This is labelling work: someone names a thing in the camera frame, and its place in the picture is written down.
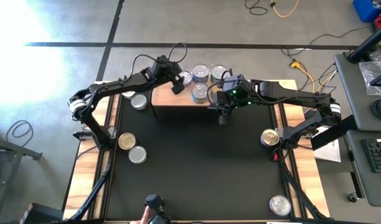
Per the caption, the black keyboard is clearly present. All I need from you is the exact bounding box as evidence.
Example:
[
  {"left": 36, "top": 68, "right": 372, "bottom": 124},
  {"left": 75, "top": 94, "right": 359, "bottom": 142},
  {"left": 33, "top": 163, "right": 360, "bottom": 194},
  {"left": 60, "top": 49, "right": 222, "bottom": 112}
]
[{"left": 360, "top": 138, "right": 381, "bottom": 174}]

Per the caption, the blue bin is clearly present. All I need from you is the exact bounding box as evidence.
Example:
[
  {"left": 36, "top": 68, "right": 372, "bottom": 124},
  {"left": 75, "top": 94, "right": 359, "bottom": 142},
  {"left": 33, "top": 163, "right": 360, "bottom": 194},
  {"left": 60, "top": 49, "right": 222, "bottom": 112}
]
[{"left": 352, "top": 0, "right": 381, "bottom": 23}]

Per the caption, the dark blue tuna can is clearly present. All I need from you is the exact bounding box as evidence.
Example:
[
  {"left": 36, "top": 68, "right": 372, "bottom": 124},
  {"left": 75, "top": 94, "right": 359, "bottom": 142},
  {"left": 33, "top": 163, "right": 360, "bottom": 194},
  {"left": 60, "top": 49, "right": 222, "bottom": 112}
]
[
  {"left": 210, "top": 64, "right": 229, "bottom": 84},
  {"left": 191, "top": 63, "right": 210, "bottom": 84}
]

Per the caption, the black aluminium table frame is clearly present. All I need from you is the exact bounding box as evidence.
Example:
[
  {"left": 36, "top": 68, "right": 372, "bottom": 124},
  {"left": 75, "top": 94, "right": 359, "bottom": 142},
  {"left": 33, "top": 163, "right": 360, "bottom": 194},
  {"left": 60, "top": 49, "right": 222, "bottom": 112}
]
[{"left": 62, "top": 74, "right": 331, "bottom": 224}]

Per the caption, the yellow floor cable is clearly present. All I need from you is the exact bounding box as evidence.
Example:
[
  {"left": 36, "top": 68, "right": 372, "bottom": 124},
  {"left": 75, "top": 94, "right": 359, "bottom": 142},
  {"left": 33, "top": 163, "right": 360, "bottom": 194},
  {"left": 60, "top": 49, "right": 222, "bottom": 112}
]
[{"left": 270, "top": 0, "right": 301, "bottom": 19}]

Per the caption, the person's hand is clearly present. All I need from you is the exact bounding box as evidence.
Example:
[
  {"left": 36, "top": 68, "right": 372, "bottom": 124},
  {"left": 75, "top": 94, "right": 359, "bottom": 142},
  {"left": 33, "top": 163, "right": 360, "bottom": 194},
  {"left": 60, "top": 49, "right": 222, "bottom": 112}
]
[{"left": 129, "top": 205, "right": 154, "bottom": 224}]

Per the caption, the silver-top tuna can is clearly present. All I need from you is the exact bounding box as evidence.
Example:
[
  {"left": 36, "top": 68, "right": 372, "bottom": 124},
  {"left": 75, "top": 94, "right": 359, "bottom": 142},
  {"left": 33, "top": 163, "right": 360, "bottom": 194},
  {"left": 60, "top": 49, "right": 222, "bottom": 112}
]
[{"left": 191, "top": 82, "right": 210, "bottom": 105}]

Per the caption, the green Bumble Bee tuna can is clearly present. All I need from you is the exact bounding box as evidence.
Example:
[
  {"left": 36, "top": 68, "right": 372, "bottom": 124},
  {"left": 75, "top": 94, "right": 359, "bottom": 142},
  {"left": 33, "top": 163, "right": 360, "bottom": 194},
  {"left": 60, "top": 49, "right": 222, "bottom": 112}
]
[
  {"left": 128, "top": 145, "right": 148, "bottom": 164},
  {"left": 130, "top": 93, "right": 148, "bottom": 111}
]

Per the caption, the blue gold-top tuna can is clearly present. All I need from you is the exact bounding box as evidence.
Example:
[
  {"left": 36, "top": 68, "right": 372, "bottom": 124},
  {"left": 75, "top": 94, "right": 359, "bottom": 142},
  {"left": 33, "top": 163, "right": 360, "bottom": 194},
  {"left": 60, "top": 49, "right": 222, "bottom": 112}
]
[{"left": 260, "top": 128, "right": 281, "bottom": 147}]

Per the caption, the grey desk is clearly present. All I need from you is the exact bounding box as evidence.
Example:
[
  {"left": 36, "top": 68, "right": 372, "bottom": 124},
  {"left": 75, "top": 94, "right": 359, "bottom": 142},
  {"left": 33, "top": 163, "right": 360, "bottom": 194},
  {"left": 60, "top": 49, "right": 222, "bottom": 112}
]
[
  {"left": 346, "top": 129, "right": 381, "bottom": 208},
  {"left": 334, "top": 46, "right": 381, "bottom": 131}
]

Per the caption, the grey metal cart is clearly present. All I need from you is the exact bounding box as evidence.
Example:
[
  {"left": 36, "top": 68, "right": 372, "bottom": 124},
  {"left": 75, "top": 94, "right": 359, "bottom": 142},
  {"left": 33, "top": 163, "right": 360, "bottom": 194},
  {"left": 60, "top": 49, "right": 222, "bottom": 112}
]
[{"left": 0, "top": 126, "right": 44, "bottom": 218}]

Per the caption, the black monitor pole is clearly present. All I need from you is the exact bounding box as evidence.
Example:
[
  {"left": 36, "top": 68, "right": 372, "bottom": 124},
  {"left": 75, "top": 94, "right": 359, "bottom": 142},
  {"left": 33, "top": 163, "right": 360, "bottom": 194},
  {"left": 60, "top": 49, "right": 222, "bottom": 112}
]
[{"left": 347, "top": 23, "right": 381, "bottom": 64}]

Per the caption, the black cable bundle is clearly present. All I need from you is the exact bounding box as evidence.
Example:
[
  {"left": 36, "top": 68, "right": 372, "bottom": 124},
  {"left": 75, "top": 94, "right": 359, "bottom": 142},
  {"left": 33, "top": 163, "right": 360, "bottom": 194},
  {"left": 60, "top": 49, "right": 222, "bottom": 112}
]
[{"left": 317, "top": 61, "right": 338, "bottom": 96}]

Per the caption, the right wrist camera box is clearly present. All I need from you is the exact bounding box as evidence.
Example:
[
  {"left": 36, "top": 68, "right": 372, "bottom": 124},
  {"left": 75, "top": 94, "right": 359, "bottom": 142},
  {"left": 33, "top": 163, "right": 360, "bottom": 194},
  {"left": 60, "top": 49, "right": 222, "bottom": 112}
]
[{"left": 223, "top": 74, "right": 253, "bottom": 100}]

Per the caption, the clear plastic bag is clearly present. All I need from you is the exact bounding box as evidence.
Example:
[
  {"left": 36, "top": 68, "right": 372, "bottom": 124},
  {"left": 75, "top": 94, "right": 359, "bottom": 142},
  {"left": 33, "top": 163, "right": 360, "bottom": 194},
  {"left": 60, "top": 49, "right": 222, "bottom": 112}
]
[{"left": 358, "top": 60, "right": 381, "bottom": 96}]

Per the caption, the black box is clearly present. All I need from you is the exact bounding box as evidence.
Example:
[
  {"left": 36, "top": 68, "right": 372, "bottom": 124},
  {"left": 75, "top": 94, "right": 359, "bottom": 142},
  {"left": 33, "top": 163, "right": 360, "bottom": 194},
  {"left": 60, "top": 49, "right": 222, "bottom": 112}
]
[{"left": 22, "top": 202, "right": 65, "bottom": 224}]

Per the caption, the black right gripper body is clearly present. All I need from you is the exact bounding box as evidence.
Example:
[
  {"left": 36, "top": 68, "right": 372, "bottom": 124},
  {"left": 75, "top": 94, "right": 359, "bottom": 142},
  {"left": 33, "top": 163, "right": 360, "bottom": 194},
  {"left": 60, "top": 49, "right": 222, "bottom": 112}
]
[{"left": 223, "top": 93, "right": 255, "bottom": 110}]

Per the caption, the teal yellowfin tuna can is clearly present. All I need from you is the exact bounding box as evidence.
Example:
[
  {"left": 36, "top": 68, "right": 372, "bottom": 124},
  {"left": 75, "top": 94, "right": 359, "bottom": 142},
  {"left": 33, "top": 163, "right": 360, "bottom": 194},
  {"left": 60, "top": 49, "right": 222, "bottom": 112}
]
[{"left": 179, "top": 70, "right": 194, "bottom": 87}]

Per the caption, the yellow extension cord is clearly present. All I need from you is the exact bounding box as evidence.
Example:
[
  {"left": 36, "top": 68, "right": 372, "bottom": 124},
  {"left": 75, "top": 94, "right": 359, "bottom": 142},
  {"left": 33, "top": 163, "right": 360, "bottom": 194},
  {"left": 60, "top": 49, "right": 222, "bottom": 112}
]
[{"left": 289, "top": 60, "right": 318, "bottom": 83}]

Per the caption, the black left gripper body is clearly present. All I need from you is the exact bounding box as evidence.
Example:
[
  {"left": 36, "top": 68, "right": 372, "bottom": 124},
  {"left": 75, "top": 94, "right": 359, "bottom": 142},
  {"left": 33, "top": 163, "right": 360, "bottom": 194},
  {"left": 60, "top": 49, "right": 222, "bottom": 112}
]
[{"left": 145, "top": 67, "right": 177, "bottom": 85}]

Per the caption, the black floor cable loop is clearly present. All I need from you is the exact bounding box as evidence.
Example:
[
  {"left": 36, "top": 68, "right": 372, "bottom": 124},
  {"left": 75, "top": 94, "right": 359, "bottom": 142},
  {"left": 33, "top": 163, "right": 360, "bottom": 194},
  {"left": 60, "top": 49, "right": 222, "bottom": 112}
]
[
  {"left": 245, "top": 0, "right": 268, "bottom": 16},
  {"left": 6, "top": 119, "right": 34, "bottom": 147}
]

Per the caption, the white paper sheet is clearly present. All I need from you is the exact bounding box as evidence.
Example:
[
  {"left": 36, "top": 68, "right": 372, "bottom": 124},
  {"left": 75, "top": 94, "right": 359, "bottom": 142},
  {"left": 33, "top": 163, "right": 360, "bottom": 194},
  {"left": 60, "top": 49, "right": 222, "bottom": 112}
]
[{"left": 308, "top": 124, "right": 342, "bottom": 163}]

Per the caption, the black diagonal desk beam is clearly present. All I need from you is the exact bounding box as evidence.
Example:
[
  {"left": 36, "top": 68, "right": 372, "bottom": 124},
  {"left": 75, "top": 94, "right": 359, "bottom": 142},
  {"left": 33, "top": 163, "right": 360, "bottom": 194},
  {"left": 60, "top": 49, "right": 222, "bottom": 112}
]
[{"left": 310, "top": 114, "right": 358, "bottom": 152}]

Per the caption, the red tuna can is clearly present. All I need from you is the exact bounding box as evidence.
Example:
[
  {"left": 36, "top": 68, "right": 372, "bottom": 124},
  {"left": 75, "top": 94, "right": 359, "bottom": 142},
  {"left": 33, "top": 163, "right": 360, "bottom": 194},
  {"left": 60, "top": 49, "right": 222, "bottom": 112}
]
[{"left": 269, "top": 194, "right": 292, "bottom": 217}]

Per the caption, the long black floor cable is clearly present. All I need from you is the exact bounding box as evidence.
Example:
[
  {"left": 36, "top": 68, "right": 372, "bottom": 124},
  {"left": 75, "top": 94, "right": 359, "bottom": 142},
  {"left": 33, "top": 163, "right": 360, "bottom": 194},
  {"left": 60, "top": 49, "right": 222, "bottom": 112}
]
[{"left": 308, "top": 26, "right": 372, "bottom": 46}]

